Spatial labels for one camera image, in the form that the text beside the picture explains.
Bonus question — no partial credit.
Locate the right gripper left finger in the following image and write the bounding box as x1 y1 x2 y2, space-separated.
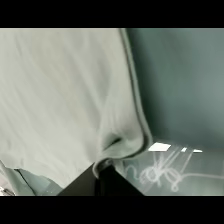
57 162 98 197

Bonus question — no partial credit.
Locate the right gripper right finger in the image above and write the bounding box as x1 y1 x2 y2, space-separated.
98 164 146 197

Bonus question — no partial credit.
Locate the pale green garment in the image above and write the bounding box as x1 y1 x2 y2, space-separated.
0 28 154 197

